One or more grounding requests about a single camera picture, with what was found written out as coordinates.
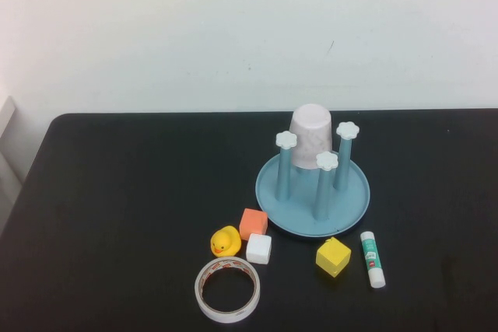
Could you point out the pale pink plastic cup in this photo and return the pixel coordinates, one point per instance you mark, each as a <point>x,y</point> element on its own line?
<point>311,133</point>

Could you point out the blue cup stand, white caps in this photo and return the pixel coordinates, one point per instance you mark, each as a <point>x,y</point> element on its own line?
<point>299,215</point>

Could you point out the yellow rubber duck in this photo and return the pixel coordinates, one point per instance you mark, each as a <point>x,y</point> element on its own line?
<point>227,242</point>

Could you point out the white foam cube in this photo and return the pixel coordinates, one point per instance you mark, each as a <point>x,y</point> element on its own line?
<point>258,248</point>

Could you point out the white tape roll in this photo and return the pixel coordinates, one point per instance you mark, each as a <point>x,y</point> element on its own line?
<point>229,264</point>

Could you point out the green and white glue stick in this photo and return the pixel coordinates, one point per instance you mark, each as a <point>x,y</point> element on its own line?
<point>371,258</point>

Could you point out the white panel edge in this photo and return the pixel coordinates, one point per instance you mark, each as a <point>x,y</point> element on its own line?
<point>7,122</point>

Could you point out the yellow plastic cube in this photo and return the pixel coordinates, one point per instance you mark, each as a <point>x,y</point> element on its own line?
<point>332,258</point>

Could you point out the orange foam cube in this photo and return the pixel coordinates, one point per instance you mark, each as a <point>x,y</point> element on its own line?
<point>253,223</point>

